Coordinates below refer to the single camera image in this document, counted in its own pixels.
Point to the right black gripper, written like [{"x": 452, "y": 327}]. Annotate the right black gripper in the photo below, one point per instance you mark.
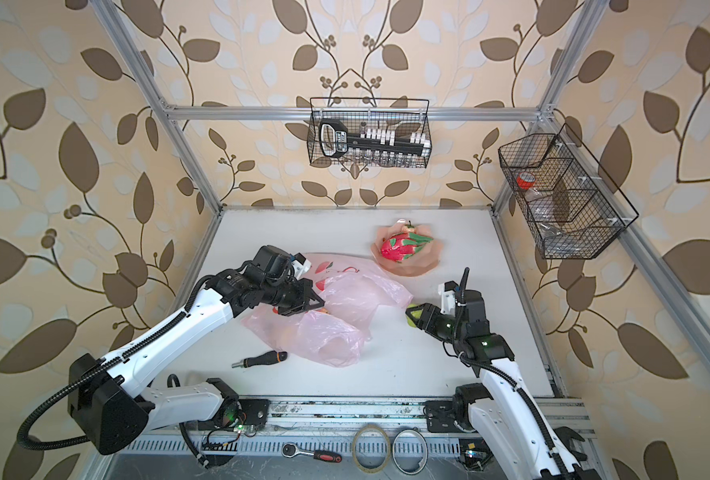
[{"x": 428, "y": 317}]

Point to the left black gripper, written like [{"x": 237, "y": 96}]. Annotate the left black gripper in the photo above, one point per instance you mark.
[{"x": 304, "y": 300}]

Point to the pink plastic fruit-print bag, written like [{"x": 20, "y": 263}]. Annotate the pink plastic fruit-print bag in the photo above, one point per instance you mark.
[{"x": 352, "y": 288}]

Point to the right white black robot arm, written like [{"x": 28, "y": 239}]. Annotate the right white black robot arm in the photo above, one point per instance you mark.
[{"x": 498, "y": 407}]

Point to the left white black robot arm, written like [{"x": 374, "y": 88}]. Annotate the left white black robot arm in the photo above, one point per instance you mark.
[{"x": 111, "y": 398}]

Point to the orange fruit plate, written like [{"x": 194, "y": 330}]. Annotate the orange fruit plate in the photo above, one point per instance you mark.
[{"x": 415, "y": 266}]

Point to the black orange screwdriver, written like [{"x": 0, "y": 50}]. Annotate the black orange screwdriver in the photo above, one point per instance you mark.
[{"x": 269, "y": 358}]

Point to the pink dragon fruit toy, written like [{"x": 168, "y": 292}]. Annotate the pink dragon fruit toy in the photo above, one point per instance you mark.
[{"x": 398, "y": 248}]

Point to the clear tape roll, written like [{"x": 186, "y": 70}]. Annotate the clear tape roll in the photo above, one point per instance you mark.
[{"x": 371, "y": 449}]

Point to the grey tape roll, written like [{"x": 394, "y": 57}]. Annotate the grey tape roll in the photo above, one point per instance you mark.
[{"x": 410, "y": 443}]

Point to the red-capped plastic bottle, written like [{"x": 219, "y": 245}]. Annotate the red-capped plastic bottle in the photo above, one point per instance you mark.
[{"x": 547, "y": 210}]

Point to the black socket set holder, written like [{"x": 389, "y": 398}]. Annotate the black socket set holder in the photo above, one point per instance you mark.
[{"x": 336, "y": 141}]

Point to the black adjustable wrench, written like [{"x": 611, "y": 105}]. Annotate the black adjustable wrench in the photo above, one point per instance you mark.
[{"x": 572, "y": 440}]

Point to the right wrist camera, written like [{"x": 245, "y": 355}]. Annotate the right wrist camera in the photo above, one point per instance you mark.
[{"x": 450, "y": 297}]

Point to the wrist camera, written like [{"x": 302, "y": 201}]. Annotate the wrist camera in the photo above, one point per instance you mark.
[
  {"x": 276, "y": 263},
  {"x": 450, "y": 297}
]

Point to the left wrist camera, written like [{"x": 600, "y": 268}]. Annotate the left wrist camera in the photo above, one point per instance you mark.
[{"x": 276, "y": 263}]

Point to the red-handled ratchet wrench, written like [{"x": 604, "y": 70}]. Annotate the red-handled ratchet wrench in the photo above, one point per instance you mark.
[{"x": 291, "y": 450}]

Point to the centre black wire basket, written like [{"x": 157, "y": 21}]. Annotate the centre black wire basket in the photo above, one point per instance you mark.
[{"x": 403, "y": 114}]

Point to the black wire basket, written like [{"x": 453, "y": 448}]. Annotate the black wire basket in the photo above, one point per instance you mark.
[
  {"x": 403, "y": 114},
  {"x": 571, "y": 203}
]

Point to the right black wire basket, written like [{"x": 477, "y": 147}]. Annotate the right black wire basket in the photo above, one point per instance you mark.
[{"x": 571, "y": 203}]

